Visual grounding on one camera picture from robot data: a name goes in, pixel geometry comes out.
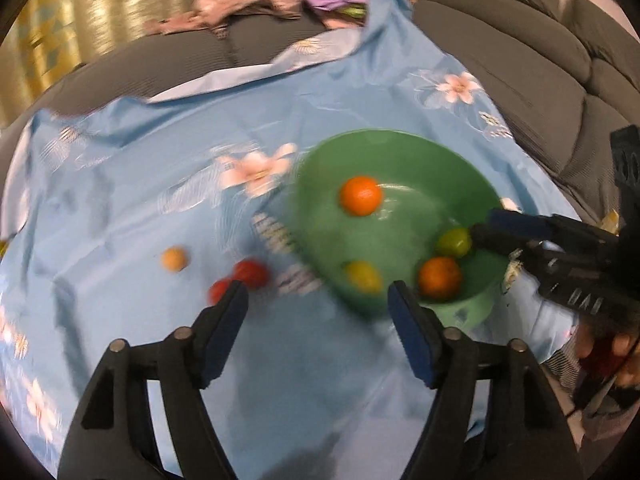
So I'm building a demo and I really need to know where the grey sofa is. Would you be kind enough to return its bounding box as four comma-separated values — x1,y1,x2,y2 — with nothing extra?
0,0,640,401

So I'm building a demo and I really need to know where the golden patterned curtain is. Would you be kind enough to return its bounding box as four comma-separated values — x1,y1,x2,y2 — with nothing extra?
0,0,261,128

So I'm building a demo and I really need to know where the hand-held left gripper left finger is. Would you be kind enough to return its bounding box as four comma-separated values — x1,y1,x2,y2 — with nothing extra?
57,280,249,480

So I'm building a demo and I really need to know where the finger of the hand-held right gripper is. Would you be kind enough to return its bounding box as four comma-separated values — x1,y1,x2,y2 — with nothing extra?
469,224,556,286
487,208,623,261

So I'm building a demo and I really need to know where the large red tomato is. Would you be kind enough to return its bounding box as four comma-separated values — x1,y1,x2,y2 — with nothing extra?
233,258,271,291

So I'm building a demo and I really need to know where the blue floral cloth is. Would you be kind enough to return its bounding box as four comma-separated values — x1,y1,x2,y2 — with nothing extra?
0,0,587,480

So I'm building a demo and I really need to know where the small orange kumquat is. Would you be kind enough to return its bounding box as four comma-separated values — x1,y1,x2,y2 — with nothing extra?
161,246,191,274

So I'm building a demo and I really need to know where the yellow-green small fruit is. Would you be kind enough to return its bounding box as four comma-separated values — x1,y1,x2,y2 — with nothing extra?
344,260,382,294

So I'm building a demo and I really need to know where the small red tomato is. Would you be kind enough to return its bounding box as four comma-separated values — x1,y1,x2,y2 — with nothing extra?
207,280,235,306

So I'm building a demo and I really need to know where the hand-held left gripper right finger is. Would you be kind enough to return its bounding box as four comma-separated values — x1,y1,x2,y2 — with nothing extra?
387,280,583,480

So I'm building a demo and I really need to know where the green plastic bowl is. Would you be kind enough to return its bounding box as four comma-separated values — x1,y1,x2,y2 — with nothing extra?
290,130,512,331

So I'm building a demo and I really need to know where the green lime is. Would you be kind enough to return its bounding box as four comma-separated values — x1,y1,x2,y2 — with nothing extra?
435,227,474,260

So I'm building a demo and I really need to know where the person's right hand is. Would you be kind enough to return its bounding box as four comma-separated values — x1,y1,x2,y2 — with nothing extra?
575,317,640,392

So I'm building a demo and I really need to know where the orange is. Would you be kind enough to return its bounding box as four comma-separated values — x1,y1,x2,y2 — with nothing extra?
417,256,463,302
339,175,385,217

